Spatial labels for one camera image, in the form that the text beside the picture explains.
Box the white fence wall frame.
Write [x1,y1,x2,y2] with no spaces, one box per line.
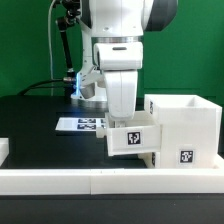
[0,138,224,195]

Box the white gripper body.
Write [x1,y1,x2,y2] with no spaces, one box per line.
[104,70,138,121]

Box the white drawer box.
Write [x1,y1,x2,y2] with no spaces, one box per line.
[138,152,160,169]
[96,111,161,156]

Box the white fiducial marker sheet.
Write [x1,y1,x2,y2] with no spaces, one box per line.
[56,117,105,131]

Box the black cable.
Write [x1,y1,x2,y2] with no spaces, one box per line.
[18,79,73,96]

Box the white front drawer box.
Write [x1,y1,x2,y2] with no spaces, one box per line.
[138,152,160,169]

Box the white drawer cabinet frame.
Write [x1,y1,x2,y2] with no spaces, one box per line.
[144,94,222,169]

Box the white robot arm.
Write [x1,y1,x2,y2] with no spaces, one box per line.
[77,0,178,122]

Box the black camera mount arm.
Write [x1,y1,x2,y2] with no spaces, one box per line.
[54,0,81,98]

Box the white cable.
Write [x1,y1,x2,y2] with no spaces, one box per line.
[47,0,58,80]

